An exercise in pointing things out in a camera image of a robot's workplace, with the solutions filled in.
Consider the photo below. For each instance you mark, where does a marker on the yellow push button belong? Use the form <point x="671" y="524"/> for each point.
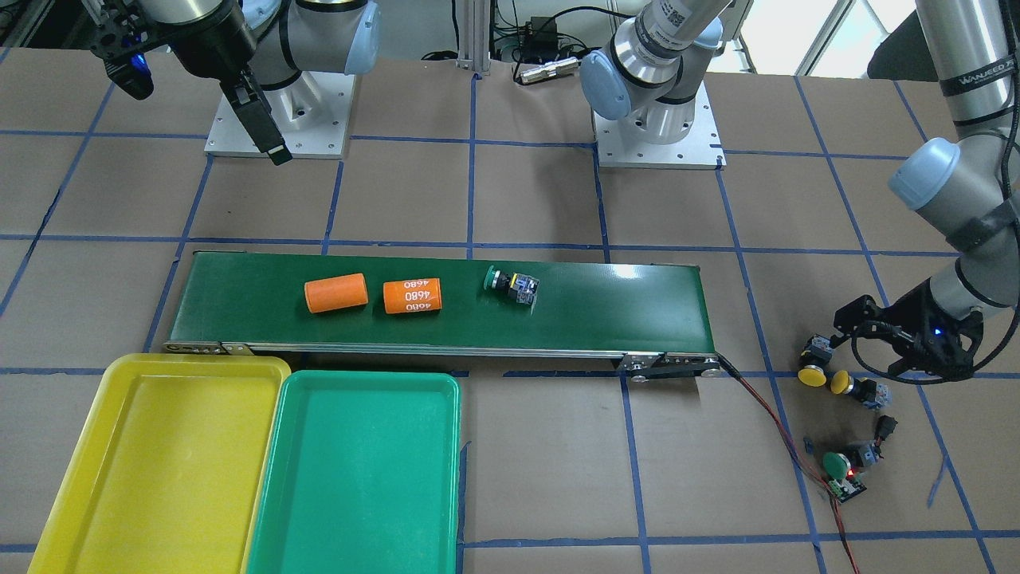
<point x="868" y="392"/>
<point x="813" y="361"/>

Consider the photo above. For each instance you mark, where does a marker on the aluminium frame post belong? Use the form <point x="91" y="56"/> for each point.
<point x="474" y="27"/>

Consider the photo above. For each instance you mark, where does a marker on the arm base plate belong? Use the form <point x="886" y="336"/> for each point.
<point x="683" y="137"/>
<point x="312" y="114"/>

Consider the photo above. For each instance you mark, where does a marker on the plain orange cylinder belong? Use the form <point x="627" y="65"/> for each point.
<point x="336" y="293"/>

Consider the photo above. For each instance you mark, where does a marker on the yellow plastic tray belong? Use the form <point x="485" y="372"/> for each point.
<point x="167" y="472"/>

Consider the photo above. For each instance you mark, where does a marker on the green conveyor belt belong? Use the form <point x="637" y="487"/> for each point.
<point x="649" y="321"/>

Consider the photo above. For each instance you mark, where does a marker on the green push button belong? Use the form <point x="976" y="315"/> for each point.
<point x="521" y="288"/>

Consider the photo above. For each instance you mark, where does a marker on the green button on circuit board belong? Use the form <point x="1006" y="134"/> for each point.
<point x="845" y="467"/>

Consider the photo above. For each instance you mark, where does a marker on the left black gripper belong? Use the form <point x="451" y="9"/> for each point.
<point x="913" y="313"/>

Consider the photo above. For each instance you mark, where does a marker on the green plastic tray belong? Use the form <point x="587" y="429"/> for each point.
<point x="362" y="475"/>

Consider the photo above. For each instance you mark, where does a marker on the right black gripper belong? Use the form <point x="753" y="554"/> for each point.
<point x="205" y="49"/>

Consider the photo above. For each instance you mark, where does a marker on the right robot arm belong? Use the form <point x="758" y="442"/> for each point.
<point x="263" y="54"/>

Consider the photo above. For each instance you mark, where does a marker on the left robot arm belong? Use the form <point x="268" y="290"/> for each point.
<point x="965" y="189"/>

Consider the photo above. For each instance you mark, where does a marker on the orange cylinder labelled 4680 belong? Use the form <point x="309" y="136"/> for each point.
<point x="422" y="295"/>

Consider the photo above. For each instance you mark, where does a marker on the small black connector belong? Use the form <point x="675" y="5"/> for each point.
<point x="884" y="427"/>

